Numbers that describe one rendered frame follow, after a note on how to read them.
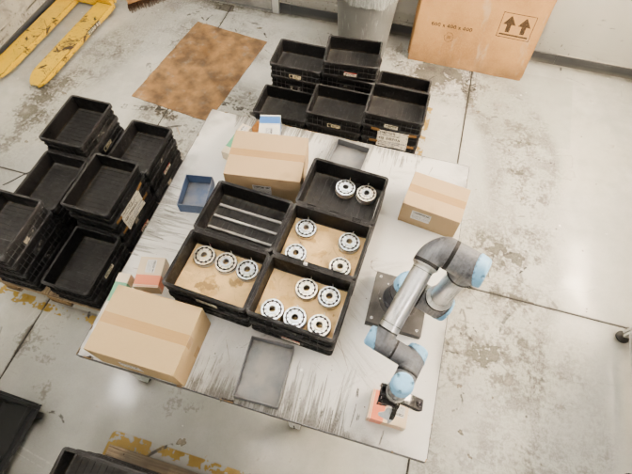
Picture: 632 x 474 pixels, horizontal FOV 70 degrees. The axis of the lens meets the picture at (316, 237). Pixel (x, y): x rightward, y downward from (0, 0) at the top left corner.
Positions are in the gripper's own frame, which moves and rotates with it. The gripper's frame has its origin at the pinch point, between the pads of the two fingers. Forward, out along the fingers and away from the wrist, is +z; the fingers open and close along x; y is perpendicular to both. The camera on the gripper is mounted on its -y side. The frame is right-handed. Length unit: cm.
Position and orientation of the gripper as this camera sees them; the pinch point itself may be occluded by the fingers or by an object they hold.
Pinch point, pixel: (392, 403)
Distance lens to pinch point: 193.2
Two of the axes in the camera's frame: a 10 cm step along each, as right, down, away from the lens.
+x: -2.7, 8.3, -4.8
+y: -9.6, -2.4, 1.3
